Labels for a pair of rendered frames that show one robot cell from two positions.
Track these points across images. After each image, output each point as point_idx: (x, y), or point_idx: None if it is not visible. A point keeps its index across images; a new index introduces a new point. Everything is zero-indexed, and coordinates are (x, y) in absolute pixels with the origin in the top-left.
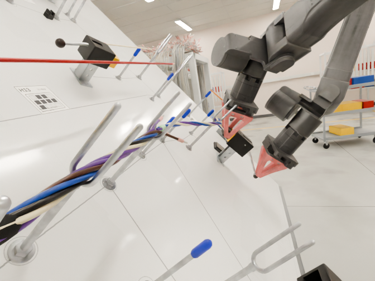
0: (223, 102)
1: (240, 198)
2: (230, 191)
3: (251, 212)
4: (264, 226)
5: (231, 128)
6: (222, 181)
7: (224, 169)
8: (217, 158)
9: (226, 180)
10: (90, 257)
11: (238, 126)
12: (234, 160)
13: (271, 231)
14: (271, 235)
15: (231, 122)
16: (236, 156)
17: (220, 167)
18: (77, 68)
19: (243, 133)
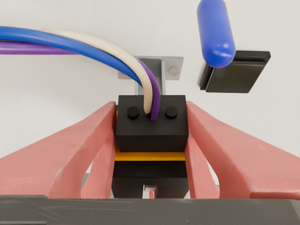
0: (245, 192)
1: (19, 106)
2: (0, 83)
3: (6, 121)
4: (6, 136)
5: (184, 153)
6: (6, 63)
7: (102, 77)
8: (140, 60)
9: (43, 78)
10: None
11: (84, 197)
12: (228, 116)
13: (18, 146)
14: (2, 143)
15: (202, 169)
16: (274, 126)
17: (89, 63)
18: None
19: (177, 191)
